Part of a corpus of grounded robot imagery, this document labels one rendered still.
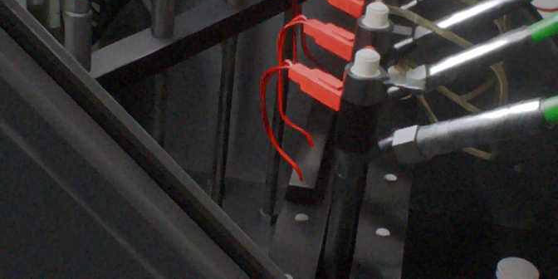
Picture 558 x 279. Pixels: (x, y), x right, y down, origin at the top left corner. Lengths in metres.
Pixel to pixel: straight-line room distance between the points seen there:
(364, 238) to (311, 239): 0.04
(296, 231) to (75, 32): 0.23
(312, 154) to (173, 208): 0.51
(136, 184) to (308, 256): 0.43
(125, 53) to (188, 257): 0.43
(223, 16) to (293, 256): 0.20
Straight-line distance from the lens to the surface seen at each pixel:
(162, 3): 0.82
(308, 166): 0.88
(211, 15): 0.88
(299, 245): 0.82
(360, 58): 0.72
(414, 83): 0.73
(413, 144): 0.63
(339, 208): 0.78
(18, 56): 0.38
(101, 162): 0.38
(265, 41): 1.08
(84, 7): 0.75
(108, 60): 0.80
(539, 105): 0.60
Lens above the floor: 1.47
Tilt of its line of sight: 30 degrees down
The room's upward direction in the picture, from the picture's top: 6 degrees clockwise
